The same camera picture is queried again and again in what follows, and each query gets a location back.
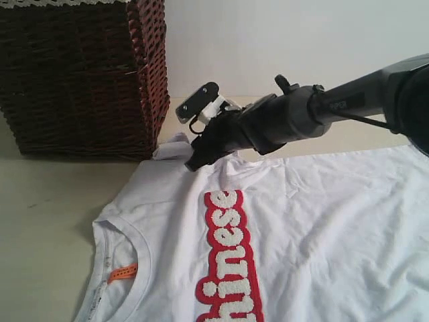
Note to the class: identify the white t-shirt red lettering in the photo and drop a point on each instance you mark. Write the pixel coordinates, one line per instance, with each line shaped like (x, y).
(331, 237)

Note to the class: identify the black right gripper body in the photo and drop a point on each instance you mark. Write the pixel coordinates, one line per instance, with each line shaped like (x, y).
(228, 132)

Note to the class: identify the brown wicker laundry basket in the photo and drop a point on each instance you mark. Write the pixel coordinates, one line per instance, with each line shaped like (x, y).
(85, 81)

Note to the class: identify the black cable tie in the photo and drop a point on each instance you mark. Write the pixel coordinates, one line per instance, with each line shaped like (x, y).
(315, 101)

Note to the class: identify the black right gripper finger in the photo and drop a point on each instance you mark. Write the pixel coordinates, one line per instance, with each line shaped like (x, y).
(200, 158)

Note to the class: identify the white lace cloth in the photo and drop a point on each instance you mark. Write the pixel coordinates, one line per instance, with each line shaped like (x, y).
(11, 4)

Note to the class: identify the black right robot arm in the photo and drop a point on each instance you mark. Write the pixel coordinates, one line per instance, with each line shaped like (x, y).
(394, 98)

